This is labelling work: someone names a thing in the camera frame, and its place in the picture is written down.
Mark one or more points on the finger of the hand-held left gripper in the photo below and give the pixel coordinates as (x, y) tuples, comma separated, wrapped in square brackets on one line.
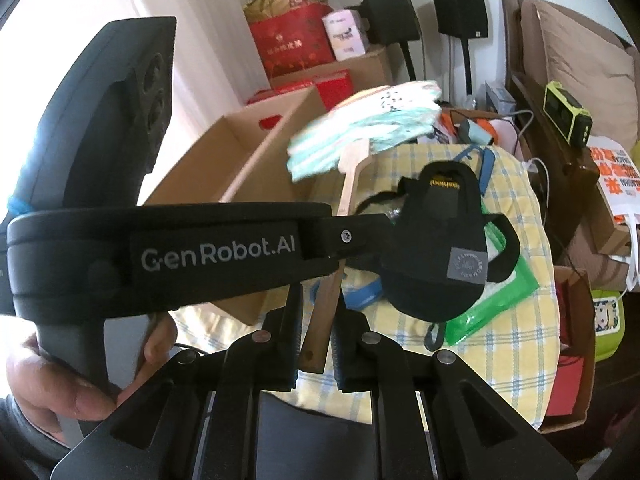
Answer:
[(350, 235)]

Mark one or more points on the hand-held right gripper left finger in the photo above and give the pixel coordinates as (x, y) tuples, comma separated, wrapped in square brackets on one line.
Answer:
[(292, 342)]

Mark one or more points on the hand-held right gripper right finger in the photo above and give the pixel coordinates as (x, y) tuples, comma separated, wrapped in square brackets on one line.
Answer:
[(345, 355)]

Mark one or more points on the black shoe insole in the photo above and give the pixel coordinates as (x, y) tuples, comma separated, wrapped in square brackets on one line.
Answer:
[(430, 260)]

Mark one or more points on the blue plastic hanger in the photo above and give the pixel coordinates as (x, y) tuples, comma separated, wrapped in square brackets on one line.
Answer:
[(487, 170)]

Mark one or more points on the green zip bag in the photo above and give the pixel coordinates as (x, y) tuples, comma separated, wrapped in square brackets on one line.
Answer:
[(495, 300)]

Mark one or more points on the person's left hand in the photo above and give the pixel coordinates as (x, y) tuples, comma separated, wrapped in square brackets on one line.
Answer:
[(60, 385)]

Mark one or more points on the red gift box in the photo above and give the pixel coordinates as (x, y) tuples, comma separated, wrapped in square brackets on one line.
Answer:
[(320, 87)]

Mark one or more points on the yellow checked cloth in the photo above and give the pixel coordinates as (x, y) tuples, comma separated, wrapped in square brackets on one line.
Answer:
[(500, 375)]

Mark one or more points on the orange teal gadget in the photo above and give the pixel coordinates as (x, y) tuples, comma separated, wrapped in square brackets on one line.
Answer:
[(475, 127)]

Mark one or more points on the large closed cardboard box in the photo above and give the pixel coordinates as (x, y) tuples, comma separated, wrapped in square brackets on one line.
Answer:
[(370, 67)]

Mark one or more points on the red gift bag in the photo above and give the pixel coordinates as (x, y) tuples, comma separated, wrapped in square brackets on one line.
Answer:
[(290, 45)]

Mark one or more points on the white pink tissue pack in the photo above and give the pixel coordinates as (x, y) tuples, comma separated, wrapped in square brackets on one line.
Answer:
[(345, 35)]

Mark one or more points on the white grey box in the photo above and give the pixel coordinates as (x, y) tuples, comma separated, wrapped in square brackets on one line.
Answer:
[(500, 97)]

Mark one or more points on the red paper bag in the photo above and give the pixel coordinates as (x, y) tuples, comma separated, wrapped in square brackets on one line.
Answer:
[(565, 375)]

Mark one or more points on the wooden sofa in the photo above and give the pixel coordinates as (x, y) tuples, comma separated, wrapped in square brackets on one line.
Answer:
[(565, 170)]

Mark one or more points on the black speaker on stand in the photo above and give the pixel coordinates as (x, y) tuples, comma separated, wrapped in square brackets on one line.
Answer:
[(457, 7), (390, 10)]

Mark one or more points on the small cardboard box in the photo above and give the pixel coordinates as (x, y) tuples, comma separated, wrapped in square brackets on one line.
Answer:
[(587, 360)]

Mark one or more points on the green black portable device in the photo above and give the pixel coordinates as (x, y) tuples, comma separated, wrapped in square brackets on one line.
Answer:
[(567, 115)]

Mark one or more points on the green storage bin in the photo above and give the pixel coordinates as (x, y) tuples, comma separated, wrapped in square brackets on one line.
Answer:
[(607, 325)]

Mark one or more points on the white tote bag orange print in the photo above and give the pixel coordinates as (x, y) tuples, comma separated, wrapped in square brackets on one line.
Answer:
[(620, 180)]

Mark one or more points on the beige sofa cushion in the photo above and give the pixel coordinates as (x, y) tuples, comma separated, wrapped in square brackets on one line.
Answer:
[(575, 50)]

